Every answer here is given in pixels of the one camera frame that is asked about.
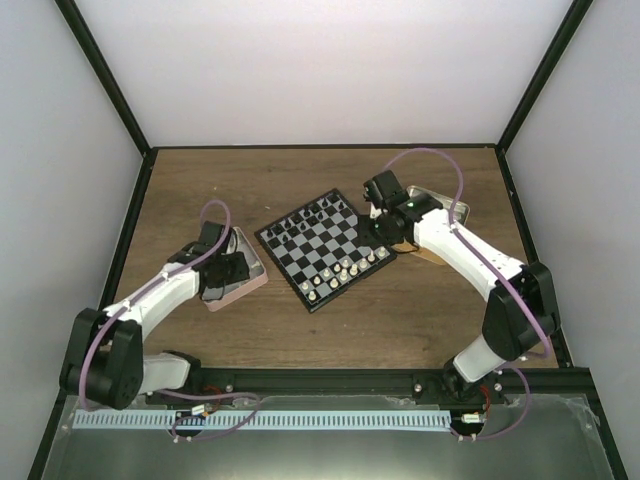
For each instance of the black grey chess board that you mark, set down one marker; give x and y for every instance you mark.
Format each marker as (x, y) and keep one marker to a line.
(302, 259)

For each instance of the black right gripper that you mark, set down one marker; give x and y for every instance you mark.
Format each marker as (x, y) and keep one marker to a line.
(367, 240)

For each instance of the black chess pieces row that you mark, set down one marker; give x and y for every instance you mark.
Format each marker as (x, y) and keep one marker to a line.
(326, 216)

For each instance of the pink tin with pieces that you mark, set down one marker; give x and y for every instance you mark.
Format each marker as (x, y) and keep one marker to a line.
(257, 271)

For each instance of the light blue slotted cable duct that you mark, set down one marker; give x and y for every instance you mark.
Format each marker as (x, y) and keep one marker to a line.
(421, 420)

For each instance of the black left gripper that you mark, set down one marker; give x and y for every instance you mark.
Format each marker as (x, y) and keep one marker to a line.
(242, 273)

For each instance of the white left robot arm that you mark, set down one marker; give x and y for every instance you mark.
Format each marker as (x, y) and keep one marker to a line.
(105, 362)

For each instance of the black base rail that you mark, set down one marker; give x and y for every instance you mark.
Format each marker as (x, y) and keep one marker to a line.
(427, 386)

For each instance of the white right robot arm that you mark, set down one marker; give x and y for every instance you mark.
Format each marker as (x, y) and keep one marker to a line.
(521, 306)

